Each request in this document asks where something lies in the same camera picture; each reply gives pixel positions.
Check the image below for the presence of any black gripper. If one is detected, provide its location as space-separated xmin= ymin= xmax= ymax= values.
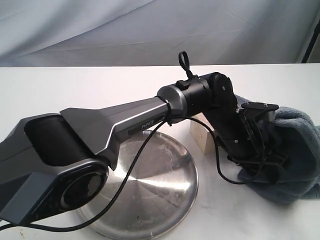
xmin=232 ymin=109 xmax=288 ymax=184

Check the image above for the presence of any light wooden block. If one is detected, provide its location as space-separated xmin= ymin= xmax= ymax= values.
xmin=189 ymin=121 xmax=215 ymax=155

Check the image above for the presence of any grey-blue fluffy towel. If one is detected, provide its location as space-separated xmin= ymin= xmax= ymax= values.
xmin=247 ymin=106 xmax=320 ymax=204

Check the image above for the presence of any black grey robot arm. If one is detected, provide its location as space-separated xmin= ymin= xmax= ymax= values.
xmin=0 ymin=72 xmax=284 ymax=226

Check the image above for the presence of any round stainless steel plate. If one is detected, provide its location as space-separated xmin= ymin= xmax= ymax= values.
xmin=77 ymin=130 xmax=199 ymax=240

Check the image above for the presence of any black stand pole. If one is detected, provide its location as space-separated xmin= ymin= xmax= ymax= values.
xmin=299 ymin=7 xmax=320 ymax=64

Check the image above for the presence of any grey fabric backdrop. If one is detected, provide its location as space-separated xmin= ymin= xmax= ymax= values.
xmin=0 ymin=0 xmax=320 ymax=67

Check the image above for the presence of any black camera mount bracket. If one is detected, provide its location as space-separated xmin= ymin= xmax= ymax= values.
xmin=241 ymin=101 xmax=279 ymax=123

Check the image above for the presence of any black cable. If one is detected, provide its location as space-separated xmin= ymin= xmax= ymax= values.
xmin=0 ymin=51 xmax=278 ymax=232

